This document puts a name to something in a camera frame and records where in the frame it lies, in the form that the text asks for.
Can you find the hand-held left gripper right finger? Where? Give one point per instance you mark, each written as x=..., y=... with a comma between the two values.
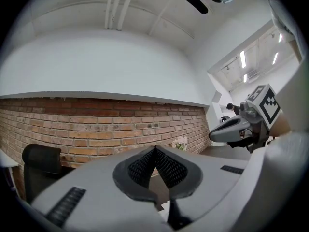
x=212, y=178

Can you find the long ceiling light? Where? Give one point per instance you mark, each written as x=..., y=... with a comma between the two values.
x=242, y=59
x=275, y=58

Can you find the person's white sleeve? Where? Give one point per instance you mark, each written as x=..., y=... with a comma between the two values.
x=277, y=182

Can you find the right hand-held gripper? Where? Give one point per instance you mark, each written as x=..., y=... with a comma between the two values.
x=265, y=105

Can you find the white desk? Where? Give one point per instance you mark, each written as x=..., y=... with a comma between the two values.
x=7, y=159

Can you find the dark brown table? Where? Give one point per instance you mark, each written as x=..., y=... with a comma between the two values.
x=227, y=153

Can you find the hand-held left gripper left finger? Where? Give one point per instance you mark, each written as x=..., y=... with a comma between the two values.
x=96, y=202

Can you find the black mesh office chair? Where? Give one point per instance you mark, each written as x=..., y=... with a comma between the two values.
x=41, y=168

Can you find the white ceiling pipes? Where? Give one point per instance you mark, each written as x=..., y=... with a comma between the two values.
x=117, y=6

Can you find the short ceiling light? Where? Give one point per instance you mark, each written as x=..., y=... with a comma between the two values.
x=280, y=37
x=245, y=77

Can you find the pale flower bouquet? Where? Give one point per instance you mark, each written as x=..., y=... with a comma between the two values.
x=179, y=143

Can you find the person's right forearm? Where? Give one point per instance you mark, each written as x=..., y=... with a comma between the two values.
x=281, y=126

